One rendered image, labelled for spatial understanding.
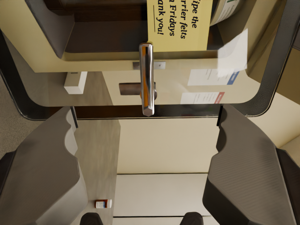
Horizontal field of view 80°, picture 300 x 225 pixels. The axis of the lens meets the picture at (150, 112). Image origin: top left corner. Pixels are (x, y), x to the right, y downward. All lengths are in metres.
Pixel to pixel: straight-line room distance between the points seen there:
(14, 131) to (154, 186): 2.82
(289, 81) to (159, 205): 2.83
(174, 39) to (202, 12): 0.04
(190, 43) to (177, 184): 2.97
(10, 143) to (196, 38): 0.37
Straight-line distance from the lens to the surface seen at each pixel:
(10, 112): 0.43
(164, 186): 3.13
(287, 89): 0.44
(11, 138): 0.43
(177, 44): 0.25
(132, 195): 3.13
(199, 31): 0.25
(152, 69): 0.21
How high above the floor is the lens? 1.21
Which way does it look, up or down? 1 degrees down
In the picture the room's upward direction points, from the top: 89 degrees clockwise
